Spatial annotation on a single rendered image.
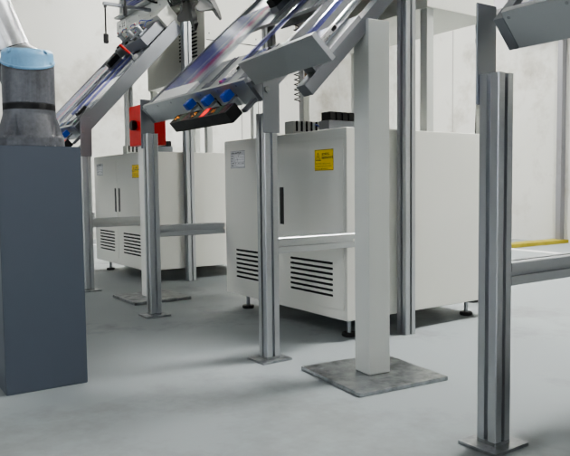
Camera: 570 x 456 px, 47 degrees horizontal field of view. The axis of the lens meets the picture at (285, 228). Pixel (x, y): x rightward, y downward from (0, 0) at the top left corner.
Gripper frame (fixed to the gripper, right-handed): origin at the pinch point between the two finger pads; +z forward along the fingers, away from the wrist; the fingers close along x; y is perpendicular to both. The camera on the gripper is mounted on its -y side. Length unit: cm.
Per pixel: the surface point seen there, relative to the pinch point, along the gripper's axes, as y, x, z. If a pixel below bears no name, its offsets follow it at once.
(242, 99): 7.9, 12.2, 20.3
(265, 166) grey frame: 17.6, 25.0, 36.2
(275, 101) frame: 7.1, 25.3, 23.1
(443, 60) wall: -355, -245, 117
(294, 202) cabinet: -4, -4, 59
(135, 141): 2, -87, 29
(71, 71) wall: -101, -405, -7
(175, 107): 8.5, -25.4, 18.2
